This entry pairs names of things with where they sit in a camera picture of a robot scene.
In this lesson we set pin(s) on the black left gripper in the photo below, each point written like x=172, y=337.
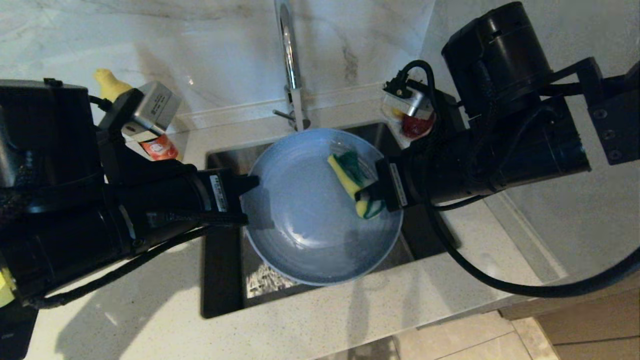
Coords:
x=165, y=210

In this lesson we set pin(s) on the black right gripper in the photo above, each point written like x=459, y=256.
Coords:
x=475, y=160

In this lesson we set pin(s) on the green and yellow sponge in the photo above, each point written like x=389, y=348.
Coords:
x=345, y=172

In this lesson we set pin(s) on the grey-blue plate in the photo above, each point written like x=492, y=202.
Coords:
x=310, y=235

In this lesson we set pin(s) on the yellow dish soap bottle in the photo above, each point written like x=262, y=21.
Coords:
x=112, y=82

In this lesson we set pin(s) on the yellow bowl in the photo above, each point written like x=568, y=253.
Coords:
x=5, y=290

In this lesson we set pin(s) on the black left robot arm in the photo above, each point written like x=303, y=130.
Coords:
x=50, y=150

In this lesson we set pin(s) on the stainless steel sink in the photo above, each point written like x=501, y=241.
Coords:
x=220, y=280

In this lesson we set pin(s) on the dark red apple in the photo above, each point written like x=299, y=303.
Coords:
x=415, y=127

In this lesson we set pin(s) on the yellow pear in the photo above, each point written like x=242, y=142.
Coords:
x=396, y=113

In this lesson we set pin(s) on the running water stream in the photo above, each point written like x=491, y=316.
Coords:
x=298, y=112

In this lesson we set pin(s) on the chrome kitchen faucet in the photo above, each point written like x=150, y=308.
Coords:
x=288, y=50

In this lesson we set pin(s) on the light wood cabinet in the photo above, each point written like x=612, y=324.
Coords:
x=590, y=325

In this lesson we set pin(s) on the black induction cooktop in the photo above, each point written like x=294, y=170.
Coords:
x=15, y=335

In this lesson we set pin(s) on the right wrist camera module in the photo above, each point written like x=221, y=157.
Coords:
x=412, y=100

